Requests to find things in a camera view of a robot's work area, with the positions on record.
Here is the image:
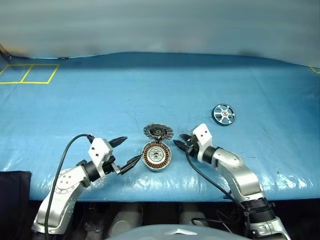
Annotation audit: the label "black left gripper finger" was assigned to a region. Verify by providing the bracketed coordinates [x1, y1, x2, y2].
[120, 154, 143, 176]
[109, 136, 129, 149]

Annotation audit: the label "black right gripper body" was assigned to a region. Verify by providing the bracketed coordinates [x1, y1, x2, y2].
[185, 134, 201, 158]

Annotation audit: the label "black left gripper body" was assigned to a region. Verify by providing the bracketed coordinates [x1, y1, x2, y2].
[102, 154, 124, 177]

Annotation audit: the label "round motor housing copper windings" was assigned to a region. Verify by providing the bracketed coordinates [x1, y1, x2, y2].
[141, 140, 174, 174]

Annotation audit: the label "grey motor rotor disc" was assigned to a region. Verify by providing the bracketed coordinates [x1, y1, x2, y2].
[143, 122, 175, 141]

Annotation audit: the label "spoked silver rotor wheel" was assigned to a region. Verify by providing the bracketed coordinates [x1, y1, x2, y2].
[212, 102, 237, 125]

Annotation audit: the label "grey rounded cylinder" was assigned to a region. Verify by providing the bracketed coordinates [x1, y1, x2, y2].
[178, 203, 210, 228]
[110, 203, 144, 236]

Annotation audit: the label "blue tarp table cover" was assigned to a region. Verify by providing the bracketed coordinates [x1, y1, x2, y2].
[0, 51, 320, 203]

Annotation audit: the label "grey robot torso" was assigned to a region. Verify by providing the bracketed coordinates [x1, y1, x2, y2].
[104, 223, 240, 240]

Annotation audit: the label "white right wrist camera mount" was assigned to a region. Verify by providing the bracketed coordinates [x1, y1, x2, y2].
[191, 123, 214, 162]

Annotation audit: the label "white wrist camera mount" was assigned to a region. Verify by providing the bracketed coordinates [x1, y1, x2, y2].
[87, 137, 114, 179]
[191, 123, 214, 162]

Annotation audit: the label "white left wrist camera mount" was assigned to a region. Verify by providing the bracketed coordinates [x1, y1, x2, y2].
[87, 137, 114, 179]

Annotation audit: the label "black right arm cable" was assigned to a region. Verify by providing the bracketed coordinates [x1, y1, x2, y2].
[185, 147, 251, 216]

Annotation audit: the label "thin black cable under table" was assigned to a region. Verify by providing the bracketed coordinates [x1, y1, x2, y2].
[191, 216, 241, 232]

